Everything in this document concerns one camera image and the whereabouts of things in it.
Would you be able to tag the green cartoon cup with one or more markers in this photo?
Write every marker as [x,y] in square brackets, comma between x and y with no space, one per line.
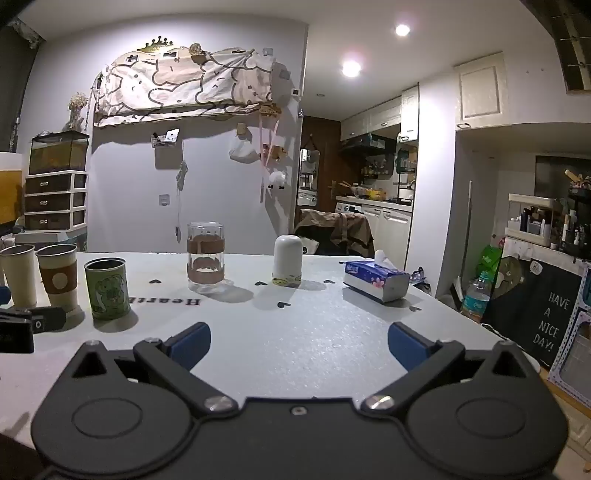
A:
[107,290]

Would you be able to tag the blue tissue pack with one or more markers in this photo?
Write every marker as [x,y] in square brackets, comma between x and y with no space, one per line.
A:
[375,279]

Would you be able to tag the yellow translucent container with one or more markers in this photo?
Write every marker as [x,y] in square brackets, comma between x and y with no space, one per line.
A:
[9,189]

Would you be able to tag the white plush sheep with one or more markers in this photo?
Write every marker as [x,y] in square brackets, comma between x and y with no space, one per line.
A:
[277,178]

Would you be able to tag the hanging wall mirror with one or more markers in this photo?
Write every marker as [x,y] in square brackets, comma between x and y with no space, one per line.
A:
[308,175]

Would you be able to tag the plain white paper cup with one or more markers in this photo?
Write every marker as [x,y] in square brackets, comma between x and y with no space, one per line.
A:
[19,277]

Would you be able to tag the dried flower bunch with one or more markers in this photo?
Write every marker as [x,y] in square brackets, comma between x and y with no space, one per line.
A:
[76,108]

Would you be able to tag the chair with brown jacket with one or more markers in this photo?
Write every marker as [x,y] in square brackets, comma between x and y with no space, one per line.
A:
[341,230]

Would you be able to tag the white shelf with bottles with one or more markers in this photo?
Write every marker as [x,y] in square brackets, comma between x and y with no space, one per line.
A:
[535,221]

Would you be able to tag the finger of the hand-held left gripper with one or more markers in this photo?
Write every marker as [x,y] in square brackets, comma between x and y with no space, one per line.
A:
[48,317]

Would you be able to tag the white drawer unit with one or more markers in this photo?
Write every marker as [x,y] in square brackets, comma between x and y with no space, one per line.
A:
[55,199]

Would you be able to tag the printed cartoon cloth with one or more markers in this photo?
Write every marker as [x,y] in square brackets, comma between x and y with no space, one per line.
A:
[184,87]

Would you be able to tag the white wall cabinet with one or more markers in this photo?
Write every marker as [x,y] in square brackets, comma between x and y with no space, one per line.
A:
[480,87]

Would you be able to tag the round ceiling light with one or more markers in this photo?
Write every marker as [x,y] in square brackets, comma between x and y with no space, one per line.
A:
[351,68]
[402,29]

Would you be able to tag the black lettered board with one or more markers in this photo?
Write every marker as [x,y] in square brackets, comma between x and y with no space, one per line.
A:
[540,307]

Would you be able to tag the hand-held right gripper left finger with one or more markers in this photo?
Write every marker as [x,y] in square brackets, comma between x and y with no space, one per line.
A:
[191,345]

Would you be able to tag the white washing machine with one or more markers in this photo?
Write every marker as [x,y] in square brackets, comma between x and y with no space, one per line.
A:
[347,207]

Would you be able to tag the plastic water bottle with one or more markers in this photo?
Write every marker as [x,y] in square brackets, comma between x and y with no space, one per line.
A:
[475,297]

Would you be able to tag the glass cup with brown sleeve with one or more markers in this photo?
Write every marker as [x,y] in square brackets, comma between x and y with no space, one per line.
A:
[205,263]

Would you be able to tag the glass fish tank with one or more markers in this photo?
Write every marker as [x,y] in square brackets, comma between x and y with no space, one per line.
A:
[57,153]

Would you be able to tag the white hanging bag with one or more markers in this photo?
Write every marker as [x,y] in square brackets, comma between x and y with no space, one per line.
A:
[242,150]

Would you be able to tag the white cup with yellow band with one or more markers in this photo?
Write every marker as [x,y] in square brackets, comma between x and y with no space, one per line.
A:
[287,259]

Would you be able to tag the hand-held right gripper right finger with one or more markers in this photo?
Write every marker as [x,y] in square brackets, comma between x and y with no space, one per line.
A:
[406,345]

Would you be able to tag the gold crown ornament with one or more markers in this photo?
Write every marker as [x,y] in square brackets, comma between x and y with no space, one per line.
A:
[157,45]

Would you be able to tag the green shopping bag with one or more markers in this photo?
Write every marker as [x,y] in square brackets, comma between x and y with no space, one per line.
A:
[490,261]

